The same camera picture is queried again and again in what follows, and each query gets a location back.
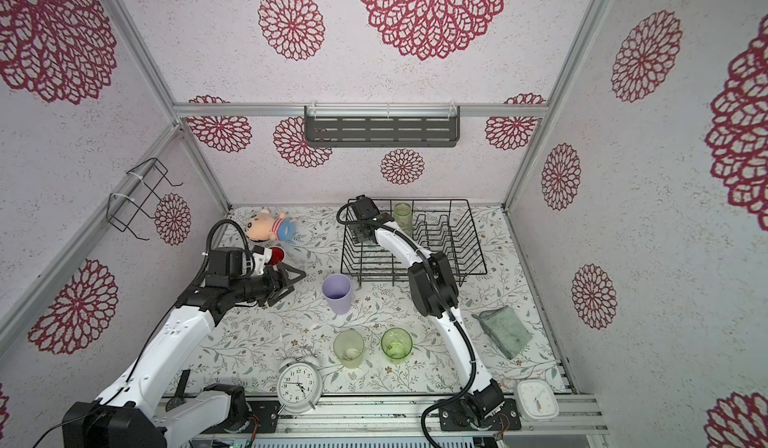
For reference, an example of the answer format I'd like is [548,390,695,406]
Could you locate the black wire wall holder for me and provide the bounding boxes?
[104,157,183,241]

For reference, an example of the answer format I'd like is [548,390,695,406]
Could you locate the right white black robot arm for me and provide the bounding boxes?
[336,195,505,425]

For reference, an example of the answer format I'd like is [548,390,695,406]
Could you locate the bright green cup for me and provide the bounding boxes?
[380,327,413,362]

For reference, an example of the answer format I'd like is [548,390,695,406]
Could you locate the purple plastic cup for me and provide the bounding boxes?
[321,273,353,315]

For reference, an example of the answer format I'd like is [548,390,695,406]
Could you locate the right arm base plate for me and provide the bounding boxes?
[438,397,522,432]

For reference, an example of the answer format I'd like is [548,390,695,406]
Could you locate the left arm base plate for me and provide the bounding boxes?
[161,384,283,435]

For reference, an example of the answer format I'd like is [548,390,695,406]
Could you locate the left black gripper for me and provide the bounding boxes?
[231,261,306,307]

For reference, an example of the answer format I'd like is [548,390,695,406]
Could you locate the tall green translucent cup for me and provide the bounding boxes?
[392,202,413,237]

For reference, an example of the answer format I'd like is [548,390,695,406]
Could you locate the green sponge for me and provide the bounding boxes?
[473,306,533,360]

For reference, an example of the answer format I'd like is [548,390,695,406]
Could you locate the pale yellow-green cup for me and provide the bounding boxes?
[333,329,365,369]

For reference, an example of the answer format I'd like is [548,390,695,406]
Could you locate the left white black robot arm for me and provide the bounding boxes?
[56,220,306,447]

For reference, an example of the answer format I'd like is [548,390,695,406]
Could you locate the grey slotted wall shelf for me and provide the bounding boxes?
[303,106,461,148]

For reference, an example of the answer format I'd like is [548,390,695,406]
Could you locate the white square timer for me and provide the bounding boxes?
[515,379,560,422]

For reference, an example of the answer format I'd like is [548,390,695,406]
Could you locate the white mug red inside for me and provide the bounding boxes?
[263,246,285,265]

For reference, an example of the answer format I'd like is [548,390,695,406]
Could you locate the plush doll toy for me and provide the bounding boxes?
[245,209,296,242]

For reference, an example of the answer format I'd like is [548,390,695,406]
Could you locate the black wire dish rack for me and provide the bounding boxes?
[336,198,488,284]

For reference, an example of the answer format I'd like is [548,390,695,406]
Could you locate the white twin-bell alarm clock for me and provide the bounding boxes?
[276,356,323,415]

